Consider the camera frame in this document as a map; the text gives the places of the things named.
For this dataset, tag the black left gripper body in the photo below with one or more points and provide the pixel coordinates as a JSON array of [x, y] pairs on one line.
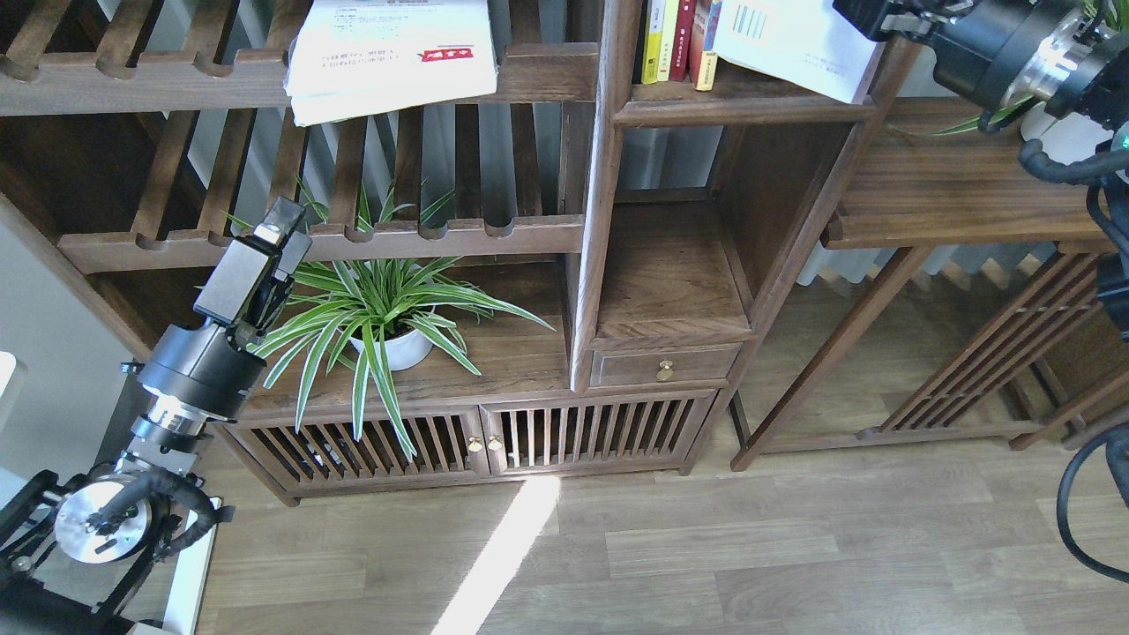
[[206, 374]]

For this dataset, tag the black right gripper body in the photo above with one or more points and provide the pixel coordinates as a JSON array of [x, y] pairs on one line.
[[996, 53]]

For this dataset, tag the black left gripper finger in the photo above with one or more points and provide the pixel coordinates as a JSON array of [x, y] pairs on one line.
[[283, 232]]

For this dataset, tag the white book red label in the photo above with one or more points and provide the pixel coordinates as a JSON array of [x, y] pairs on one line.
[[356, 58]]

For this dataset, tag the white book with barcode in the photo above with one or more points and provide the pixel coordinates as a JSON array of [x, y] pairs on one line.
[[806, 43]]

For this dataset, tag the red book with globe cover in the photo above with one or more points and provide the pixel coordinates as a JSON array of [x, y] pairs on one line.
[[702, 59]]

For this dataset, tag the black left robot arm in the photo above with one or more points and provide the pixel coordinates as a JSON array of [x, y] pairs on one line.
[[151, 506]]

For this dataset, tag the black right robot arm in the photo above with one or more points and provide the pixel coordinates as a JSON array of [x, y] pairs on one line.
[[1104, 177]]

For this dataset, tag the dark wooden side shelf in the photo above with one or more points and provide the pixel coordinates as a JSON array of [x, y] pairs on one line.
[[914, 191]]

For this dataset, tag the spider plant on shelf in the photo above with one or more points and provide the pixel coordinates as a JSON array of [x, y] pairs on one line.
[[355, 313]]

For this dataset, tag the white plant pot on shelf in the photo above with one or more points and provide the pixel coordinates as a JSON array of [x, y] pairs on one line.
[[407, 349]]

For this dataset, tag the white plant pot at right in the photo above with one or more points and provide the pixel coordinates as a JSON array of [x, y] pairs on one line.
[[1072, 139]]

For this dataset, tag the spider plant at right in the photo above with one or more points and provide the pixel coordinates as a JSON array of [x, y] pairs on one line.
[[1106, 104]]

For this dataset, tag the dark wooden bookshelf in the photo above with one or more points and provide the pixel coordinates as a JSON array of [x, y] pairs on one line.
[[642, 222]]

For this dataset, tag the white table leg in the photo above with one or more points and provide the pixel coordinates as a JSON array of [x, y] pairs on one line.
[[185, 596]]

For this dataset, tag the dark red book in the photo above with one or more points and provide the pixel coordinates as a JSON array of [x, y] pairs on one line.
[[682, 41]]

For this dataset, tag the light yellow book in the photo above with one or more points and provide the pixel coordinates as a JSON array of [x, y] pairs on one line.
[[665, 57]]

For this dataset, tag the brass drawer knob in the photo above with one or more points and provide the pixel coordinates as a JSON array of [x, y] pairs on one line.
[[665, 371]]

